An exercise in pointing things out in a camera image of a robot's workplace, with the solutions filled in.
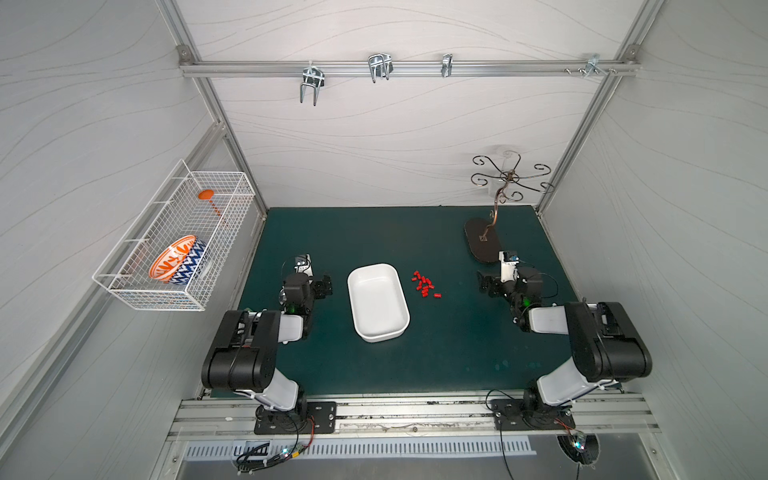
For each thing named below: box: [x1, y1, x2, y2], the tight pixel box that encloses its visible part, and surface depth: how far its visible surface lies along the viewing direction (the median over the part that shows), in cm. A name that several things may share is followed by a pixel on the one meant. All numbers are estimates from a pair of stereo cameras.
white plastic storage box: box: [347, 262, 411, 343], surface depth 95 cm
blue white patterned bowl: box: [156, 235, 206, 285], surface depth 61 cm
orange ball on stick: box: [198, 189, 229, 227], surface depth 81 cm
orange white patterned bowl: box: [148, 234, 198, 282], surface depth 65 cm
